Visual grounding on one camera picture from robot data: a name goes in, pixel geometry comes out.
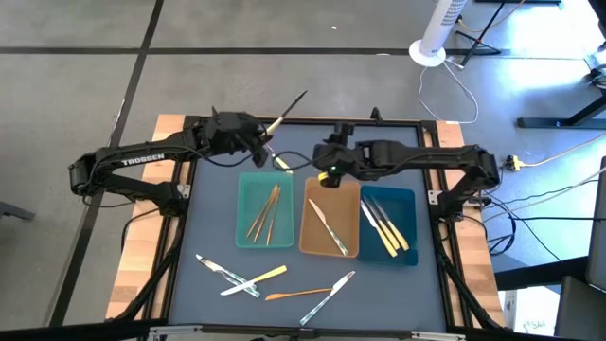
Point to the dark grey chair foot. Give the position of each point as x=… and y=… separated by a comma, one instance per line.
x=14, y=210

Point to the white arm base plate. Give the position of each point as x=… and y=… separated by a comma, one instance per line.
x=184, y=191
x=433, y=197

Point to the black floor beam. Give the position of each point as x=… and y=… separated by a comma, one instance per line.
x=530, y=277

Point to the white cardboard box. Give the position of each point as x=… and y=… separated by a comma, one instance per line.
x=530, y=312

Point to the white tower fan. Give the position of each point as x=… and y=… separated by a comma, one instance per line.
x=438, y=28

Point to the dark grey chair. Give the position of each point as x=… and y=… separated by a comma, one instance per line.
x=582, y=308

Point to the black frame post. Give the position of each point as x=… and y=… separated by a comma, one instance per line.
x=376, y=115
x=215, y=111

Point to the orange plastic bin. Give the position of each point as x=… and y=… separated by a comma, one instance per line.
x=343, y=208

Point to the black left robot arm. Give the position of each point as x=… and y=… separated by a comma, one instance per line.
x=142, y=158

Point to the person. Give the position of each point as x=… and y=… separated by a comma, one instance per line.
x=602, y=12

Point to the silver metal bracket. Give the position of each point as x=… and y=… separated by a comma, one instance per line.
x=438, y=335
x=175, y=330

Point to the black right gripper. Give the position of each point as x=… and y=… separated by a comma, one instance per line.
x=345, y=158

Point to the blue-grey table mat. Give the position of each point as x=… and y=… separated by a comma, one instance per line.
x=388, y=308

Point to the black desk leg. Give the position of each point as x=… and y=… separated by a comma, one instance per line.
x=544, y=123

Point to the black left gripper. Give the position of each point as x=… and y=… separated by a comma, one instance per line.
x=232, y=132

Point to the office chair base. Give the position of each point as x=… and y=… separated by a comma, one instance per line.
x=597, y=66

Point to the dark blue plastic bin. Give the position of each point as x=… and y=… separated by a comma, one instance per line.
x=407, y=208

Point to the teal plastic bin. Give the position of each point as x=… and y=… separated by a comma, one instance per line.
x=246, y=189

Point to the black table frame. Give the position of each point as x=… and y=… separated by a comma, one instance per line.
x=312, y=119

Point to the yellow power plug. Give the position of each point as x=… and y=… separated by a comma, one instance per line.
x=515, y=163

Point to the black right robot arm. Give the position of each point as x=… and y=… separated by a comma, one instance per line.
x=426, y=158

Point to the black tripod stand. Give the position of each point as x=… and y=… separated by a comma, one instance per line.
x=482, y=34

